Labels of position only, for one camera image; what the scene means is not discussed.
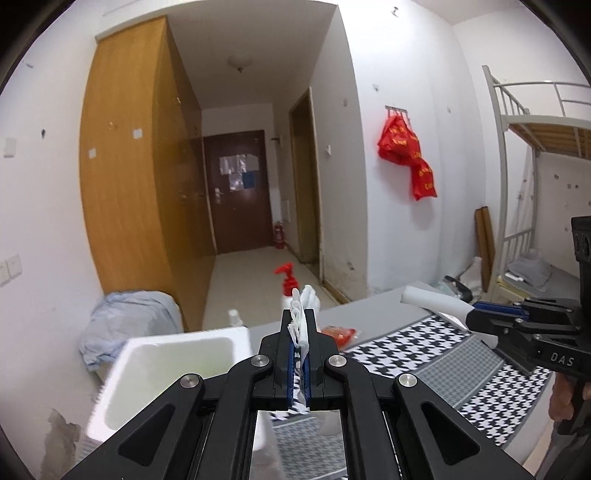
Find white plastic bag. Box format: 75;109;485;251
283;285;321;406

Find right hand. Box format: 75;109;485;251
548;373;575;422

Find houndstooth patterned mat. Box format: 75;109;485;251
262;316;548;479

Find white styrofoam box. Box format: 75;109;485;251
88;327;284;479

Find red snack packet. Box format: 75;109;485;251
321;326;358;351

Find light blue cloth bundle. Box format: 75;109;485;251
78;290;183;372

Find white red pump bottle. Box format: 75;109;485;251
273;262;300;310

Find metal bunk bed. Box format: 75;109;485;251
483;67;590;303

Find red hanging bags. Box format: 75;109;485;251
377;110;438;201

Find red fire extinguisher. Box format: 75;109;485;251
273;221;286;249

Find wooden wardrobe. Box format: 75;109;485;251
79;17;214;331

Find dark brown entrance door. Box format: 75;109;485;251
204;130;273;254

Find wooden side door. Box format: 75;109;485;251
288;89;322;280

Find ceiling lamp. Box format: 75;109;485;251
226;54;253;73

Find wooden planks against wall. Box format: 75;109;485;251
474;206;496;292

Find wall switch plate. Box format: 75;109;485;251
6;254;23;279

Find wall socket plate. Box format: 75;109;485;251
0;260;11;286

